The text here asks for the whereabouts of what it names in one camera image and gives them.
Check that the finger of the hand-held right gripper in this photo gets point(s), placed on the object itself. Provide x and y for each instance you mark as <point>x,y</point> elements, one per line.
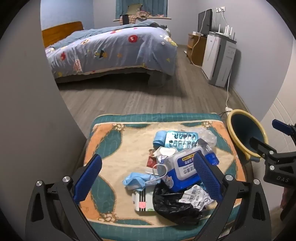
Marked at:
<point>281,126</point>
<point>261,148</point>

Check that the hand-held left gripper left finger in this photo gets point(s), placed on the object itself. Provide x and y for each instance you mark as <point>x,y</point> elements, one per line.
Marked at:
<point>89,176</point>

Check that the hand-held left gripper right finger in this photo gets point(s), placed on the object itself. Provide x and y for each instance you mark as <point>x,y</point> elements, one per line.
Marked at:
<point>208,176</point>

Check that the blue bucket with yellow rim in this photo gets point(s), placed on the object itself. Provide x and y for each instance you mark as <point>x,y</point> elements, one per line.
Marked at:
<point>242,132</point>

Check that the blue face mask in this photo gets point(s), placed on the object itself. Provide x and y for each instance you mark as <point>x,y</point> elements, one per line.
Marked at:
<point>136,180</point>
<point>159,139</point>

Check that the crumpled white label paper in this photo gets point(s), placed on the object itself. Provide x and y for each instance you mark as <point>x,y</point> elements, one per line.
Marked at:
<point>196,197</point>

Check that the blue and white wipes pack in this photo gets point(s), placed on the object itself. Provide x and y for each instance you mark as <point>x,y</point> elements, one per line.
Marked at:
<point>182,169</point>

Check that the pink cloth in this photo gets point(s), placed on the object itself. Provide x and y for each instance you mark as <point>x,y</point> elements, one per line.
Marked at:
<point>285,197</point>

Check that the clear plastic wrap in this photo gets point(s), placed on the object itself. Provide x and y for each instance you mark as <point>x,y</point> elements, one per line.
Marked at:
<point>208,139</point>

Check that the silver blister pack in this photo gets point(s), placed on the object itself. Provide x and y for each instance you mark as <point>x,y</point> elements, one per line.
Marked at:
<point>181,140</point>

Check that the crumpled blue face mask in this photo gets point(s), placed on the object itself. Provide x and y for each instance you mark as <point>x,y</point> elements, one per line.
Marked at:
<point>136,180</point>

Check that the black plastic bag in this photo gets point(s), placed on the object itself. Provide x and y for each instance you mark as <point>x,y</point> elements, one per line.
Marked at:
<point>171,206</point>

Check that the white crumpled tissue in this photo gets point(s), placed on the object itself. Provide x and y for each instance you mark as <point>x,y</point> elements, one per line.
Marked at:
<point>165,153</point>

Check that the white power strip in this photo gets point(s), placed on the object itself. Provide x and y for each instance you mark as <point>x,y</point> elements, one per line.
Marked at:
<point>229,109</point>

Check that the printed teal and orange mat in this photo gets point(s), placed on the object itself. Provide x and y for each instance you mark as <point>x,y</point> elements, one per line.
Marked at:
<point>129,143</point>

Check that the red and white packet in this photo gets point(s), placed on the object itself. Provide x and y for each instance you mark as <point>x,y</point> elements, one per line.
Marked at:
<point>151,161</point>

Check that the white striped box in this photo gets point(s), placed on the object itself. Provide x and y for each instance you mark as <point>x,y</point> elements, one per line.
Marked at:
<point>143,202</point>

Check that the white air purifier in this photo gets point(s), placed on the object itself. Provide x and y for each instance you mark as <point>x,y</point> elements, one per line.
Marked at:
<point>217,60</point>

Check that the white router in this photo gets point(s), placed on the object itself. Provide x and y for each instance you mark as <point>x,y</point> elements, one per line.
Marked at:
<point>225,32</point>

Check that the wooden cabinet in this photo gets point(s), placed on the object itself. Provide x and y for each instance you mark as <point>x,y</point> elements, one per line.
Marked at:
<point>196,49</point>

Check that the printed blue blanket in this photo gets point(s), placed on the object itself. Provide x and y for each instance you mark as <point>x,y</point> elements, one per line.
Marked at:
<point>115,51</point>

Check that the black monitor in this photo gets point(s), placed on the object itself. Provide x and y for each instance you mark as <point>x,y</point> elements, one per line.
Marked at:
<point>207,22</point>

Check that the wooden headboard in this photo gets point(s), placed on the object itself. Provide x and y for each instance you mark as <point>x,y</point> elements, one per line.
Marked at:
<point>57,32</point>

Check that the pile of clothes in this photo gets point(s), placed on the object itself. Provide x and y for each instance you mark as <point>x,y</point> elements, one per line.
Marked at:
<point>133,15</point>

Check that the blue curtain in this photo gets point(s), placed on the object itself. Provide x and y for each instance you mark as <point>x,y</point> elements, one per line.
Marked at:
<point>152,7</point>

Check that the white wall socket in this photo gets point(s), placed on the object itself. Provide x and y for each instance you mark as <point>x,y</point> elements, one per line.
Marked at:
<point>220,9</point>

